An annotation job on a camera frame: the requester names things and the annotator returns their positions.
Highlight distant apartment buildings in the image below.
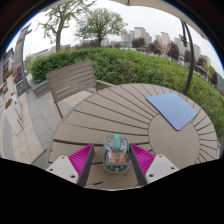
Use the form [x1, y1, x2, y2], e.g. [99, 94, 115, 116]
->
[99, 26, 213, 68]

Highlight grey slatted outdoor chair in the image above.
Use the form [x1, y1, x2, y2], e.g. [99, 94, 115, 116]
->
[45, 60, 114, 119]

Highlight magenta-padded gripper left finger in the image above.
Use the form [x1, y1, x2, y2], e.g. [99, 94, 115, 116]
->
[45, 143, 96, 188]

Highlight round-crowned green tree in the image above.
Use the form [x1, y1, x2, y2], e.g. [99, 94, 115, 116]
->
[74, 7, 128, 48]

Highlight dark curved umbrella pole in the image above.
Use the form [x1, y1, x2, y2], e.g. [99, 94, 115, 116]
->
[179, 19, 195, 98]

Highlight tall thin-crowned tree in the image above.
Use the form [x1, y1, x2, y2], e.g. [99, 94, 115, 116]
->
[38, 0, 96, 53]

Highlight green hedge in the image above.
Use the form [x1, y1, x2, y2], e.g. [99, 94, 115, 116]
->
[29, 46, 224, 138]

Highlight tall grey sign board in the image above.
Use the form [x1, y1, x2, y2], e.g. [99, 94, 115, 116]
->
[13, 24, 33, 98]

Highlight blue square mouse pad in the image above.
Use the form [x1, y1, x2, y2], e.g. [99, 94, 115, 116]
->
[145, 92, 198, 132]

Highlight white planter box with flowers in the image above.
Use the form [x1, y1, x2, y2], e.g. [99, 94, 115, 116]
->
[3, 98, 24, 136]

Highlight transparent green computer mouse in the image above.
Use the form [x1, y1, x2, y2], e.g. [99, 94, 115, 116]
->
[102, 133, 132, 174]

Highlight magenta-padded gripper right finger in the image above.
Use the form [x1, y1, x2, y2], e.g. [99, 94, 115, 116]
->
[129, 143, 180, 187]

